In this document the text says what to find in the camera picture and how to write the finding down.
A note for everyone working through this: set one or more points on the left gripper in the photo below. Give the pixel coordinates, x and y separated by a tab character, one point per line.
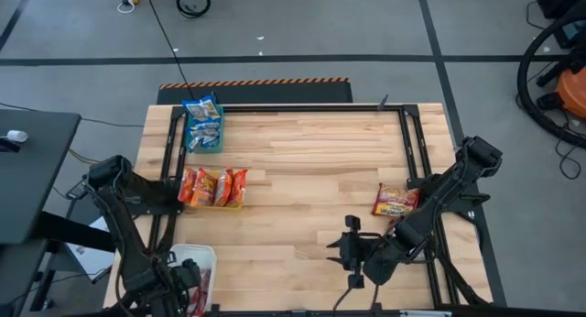
185	273

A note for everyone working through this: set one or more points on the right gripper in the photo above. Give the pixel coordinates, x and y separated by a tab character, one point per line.
359	250

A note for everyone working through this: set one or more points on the red white ramen pack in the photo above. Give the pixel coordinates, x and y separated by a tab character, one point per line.
203	285

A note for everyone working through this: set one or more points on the red yellow ramen pack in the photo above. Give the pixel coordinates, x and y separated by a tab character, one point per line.
394	200

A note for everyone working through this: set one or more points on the orange spicy chicken noodle pack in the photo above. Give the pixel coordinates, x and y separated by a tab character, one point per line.
204	189

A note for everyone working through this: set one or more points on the blue white ramen pack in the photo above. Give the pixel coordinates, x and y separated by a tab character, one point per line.
203	144
203	131

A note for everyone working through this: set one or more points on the blue yellow ramen pack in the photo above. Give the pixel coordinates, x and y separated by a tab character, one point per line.
201	111

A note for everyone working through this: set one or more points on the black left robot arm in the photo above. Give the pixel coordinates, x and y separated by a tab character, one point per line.
123	234

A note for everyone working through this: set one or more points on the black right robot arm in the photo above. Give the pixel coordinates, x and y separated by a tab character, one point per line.
439	193

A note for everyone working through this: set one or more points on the white plastic bin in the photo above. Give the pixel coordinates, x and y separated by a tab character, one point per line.
192	253

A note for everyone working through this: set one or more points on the yellow translucent bin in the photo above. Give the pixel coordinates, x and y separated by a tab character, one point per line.
215	207

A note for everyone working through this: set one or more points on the white paper sheet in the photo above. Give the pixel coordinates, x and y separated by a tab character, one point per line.
91	257

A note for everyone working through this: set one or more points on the blue snack packets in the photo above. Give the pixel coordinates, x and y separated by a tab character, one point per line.
221	124

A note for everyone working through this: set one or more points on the black desk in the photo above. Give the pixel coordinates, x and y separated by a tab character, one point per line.
36	184

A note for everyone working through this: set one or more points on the black hazard-striped floor mat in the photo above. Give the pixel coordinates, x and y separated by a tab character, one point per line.
256	93

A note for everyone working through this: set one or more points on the small white bottle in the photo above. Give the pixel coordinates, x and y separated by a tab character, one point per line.
18	136

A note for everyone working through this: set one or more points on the orange shop vacuum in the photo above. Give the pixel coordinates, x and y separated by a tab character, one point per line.
574	92

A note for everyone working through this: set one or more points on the black equipment case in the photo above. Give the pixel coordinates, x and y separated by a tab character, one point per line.
563	1

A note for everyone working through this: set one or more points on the black table frame rail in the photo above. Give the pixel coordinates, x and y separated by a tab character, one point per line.
320	108

